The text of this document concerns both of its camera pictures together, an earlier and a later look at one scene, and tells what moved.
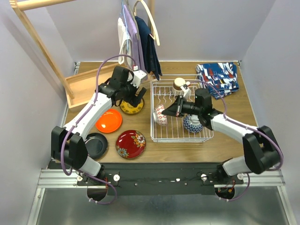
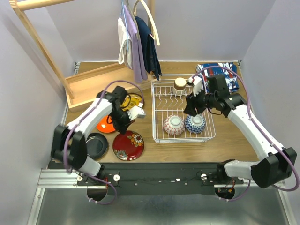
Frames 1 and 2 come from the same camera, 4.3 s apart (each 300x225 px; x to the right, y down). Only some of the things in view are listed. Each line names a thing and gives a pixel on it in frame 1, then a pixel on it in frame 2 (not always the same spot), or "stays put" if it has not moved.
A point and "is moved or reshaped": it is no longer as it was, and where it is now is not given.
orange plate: x=108 y=121 stays put
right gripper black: x=176 y=109 -> x=191 y=103
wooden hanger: x=153 y=23 stays put
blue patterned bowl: x=191 y=123 stays put
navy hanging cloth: x=150 y=48 stays put
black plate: x=96 y=144 stays put
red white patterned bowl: x=161 y=119 -> x=173 y=124
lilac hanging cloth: x=131 y=26 stays put
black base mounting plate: x=132 y=179 stays put
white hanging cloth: x=125 y=47 stays put
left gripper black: x=135 y=94 -> x=122 y=123
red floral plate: x=131 y=144 is moved or reshaped
